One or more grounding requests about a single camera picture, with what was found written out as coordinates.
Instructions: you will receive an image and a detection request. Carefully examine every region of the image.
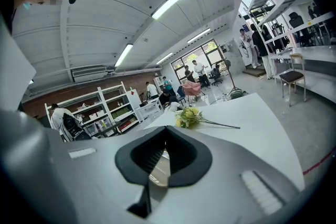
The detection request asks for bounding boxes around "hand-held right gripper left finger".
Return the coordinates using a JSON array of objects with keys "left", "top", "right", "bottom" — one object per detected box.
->
[{"left": 48, "top": 125, "right": 166, "bottom": 224}]

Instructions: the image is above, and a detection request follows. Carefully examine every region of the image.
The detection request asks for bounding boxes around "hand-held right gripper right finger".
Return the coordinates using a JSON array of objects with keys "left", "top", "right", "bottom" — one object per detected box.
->
[{"left": 150, "top": 125, "right": 306, "bottom": 224}]

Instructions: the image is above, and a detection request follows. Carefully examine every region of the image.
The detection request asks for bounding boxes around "dark glass-top table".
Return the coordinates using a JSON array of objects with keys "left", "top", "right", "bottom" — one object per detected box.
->
[{"left": 89, "top": 123, "right": 123, "bottom": 137}]

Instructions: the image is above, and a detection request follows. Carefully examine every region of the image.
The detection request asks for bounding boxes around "white shelving unit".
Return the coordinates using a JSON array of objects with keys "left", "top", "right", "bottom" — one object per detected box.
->
[{"left": 44, "top": 81, "right": 140, "bottom": 137}]

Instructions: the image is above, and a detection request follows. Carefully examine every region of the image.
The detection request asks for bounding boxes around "yellow artificial flower bouquet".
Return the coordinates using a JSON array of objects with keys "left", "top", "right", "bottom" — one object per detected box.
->
[{"left": 175, "top": 106, "right": 241, "bottom": 130}]

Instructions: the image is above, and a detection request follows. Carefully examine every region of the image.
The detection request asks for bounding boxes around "white refrigerator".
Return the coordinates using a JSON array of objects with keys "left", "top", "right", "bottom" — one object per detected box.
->
[{"left": 125, "top": 88, "right": 144, "bottom": 119}]

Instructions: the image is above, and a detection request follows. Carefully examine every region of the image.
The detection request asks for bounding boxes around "small white side table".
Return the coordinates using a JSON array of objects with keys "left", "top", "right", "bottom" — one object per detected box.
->
[{"left": 136, "top": 98, "right": 165, "bottom": 122}]

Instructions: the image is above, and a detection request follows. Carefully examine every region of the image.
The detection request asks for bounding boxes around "green bag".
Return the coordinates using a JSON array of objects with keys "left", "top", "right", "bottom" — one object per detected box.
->
[{"left": 230, "top": 89, "right": 244, "bottom": 100}]

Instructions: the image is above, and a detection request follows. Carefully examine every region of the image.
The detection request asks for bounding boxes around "black office chair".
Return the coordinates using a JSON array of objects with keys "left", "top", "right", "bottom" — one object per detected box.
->
[{"left": 209, "top": 63, "right": 224, "bottom": 86}]

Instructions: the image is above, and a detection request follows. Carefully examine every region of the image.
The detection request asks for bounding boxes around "brown seat metal chair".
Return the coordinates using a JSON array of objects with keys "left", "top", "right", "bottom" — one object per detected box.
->
[{"left": 278, "top": 52, "right": 307, "bottom": 108}]

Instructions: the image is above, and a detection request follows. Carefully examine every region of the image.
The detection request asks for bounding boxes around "large black-framed window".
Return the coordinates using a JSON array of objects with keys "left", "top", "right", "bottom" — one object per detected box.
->
[{"left": 171, "top": 39, "right": 227, "bottom": 82}]

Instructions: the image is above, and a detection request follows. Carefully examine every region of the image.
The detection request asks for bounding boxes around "white metal rack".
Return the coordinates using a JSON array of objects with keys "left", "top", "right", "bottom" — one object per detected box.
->
[{"left": 246, "top": 0, "right": 336, "bottom": 103}]

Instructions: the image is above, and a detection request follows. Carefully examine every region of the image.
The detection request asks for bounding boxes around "wall air conditioner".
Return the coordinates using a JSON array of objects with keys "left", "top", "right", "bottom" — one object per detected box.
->
[{"left": 70, "top": 65, "right": 109, "bottom": 84}]

